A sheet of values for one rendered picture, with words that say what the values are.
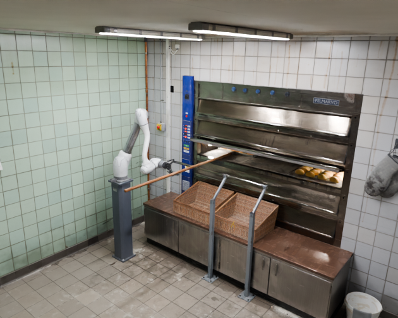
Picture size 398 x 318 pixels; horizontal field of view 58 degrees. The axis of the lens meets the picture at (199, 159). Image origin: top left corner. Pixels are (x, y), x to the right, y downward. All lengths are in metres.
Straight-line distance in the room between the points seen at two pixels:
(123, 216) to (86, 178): 0.70
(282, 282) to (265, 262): 0.24
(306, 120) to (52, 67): 2.67
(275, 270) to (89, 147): 2.55
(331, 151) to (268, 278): 1.39
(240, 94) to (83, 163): 2.03
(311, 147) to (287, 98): 0.56
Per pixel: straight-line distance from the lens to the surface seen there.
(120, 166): 4.08
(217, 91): 4.21
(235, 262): 3.94
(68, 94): 4.28
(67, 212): 4.58
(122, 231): 4.35
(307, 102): 3.69
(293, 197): 3.92
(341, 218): 3.81
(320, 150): 3.69
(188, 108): 4.45
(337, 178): 3.90
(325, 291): 3.56
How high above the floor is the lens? 2.42
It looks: 17 degrees down
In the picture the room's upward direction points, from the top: 1 degrees clockwise
